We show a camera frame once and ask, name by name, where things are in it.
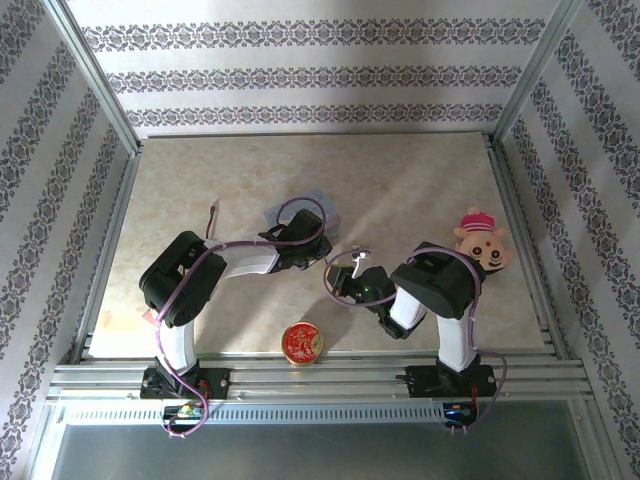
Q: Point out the pastel cartoon dog tin box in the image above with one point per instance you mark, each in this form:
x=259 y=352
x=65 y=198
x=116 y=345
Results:
x=330 y=210

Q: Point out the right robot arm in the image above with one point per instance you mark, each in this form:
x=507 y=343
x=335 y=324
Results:
x=440 y=280

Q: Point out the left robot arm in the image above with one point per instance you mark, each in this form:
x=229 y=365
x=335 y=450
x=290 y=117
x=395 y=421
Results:
x=175 y=280

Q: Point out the round red gold tin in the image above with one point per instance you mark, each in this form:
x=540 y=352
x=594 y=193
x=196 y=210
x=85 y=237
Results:
x=302 y=344

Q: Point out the small card with pattern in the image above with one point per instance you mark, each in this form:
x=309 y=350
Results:
x=214 y=215

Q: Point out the plush doll with pink hat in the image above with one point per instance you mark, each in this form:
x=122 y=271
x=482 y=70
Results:
x=487 y=245

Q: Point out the grey metal sheet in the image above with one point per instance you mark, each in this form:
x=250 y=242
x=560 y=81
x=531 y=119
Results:
x=320 y=452

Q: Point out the aluminium front frame rails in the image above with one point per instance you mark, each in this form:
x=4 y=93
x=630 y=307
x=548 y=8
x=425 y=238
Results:
x=320 y=380

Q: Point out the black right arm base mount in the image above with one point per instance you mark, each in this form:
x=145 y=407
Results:
x=425 y=382

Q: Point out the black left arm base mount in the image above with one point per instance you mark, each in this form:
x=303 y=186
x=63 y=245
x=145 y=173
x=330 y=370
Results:
x=215 y=382

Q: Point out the aluminium side rail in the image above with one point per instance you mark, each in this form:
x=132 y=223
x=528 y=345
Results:
x=122 y=210
x=520 y=200

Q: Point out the aluminium frame post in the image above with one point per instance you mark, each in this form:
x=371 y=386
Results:
x=535 y=70
x=95 y=80

